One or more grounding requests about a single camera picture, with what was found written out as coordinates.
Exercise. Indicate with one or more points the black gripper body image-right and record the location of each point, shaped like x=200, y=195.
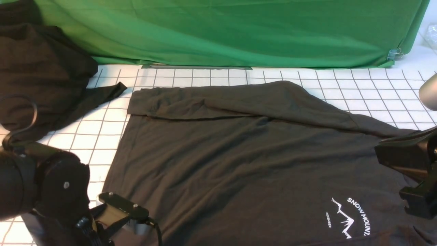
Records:
x=414, y=155

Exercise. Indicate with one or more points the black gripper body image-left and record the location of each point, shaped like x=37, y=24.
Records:
x=49, y=232

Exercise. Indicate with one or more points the gray long-sleeved shirt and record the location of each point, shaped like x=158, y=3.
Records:
x=261, y=165

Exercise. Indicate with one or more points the white grid table mat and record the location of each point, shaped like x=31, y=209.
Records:
x=389, y=95

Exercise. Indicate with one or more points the metal binder clip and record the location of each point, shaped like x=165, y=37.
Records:
x=394, y=54

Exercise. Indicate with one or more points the clear plastic bag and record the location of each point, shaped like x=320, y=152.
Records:
x=430, y=35

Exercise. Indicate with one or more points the black clothes pile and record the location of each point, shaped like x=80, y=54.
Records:
x=41, y=62

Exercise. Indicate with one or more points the green backdrop cloth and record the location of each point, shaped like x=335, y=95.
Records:
x=239, y=33

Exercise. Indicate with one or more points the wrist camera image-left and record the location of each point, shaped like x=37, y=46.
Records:
x=119, y=213

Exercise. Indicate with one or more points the black cable image-left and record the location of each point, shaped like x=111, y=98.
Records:
x=19, y=115

